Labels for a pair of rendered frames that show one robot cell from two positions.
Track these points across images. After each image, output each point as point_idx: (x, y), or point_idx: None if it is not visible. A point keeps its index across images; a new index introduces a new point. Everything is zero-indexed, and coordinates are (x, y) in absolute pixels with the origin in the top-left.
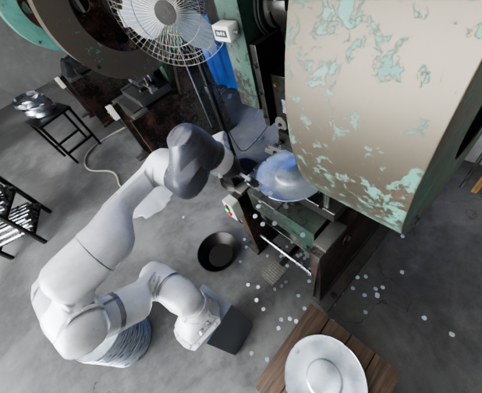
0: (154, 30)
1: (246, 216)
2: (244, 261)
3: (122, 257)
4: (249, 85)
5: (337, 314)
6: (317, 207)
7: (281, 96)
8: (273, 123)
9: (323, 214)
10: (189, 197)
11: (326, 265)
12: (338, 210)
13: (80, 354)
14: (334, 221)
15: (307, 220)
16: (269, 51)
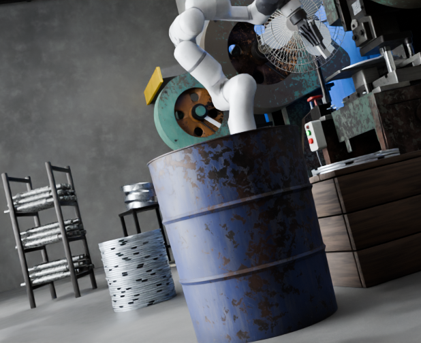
0: (284, 41)
1: (331, 155)
2: None
3: (223, 3)
4: (330, 3)
5: None
6: (384, 78)
7: (351, 2)
8: (349, 29)
9: (390, 82)
10: (267, 5)
11: (396, 135)
12: (399, 69)
13: (189, 19)
14: (398, 81)
15: None
16: None
